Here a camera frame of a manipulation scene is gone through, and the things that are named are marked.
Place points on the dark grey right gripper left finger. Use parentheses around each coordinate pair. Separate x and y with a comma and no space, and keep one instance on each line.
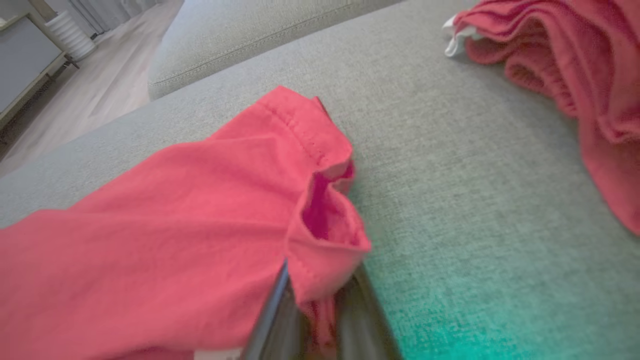
(275,330)

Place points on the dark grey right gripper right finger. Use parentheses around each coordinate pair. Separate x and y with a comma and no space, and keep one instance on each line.
(365,330)

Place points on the red Bulls 23 jersey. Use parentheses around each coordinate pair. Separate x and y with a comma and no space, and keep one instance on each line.
(150,240)

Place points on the light grey sofa seat cushion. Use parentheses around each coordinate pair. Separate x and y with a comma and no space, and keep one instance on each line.
(240,35)

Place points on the crumpled red garment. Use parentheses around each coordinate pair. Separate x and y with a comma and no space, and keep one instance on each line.
(590,65)

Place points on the white ribbed planter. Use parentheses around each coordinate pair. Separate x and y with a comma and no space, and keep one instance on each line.
(71,36)

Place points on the grey pleated curtain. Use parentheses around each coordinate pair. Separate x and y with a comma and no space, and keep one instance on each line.
(110,10)

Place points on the grey sideboard cabinet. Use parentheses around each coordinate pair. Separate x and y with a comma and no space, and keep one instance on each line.
(25,65)

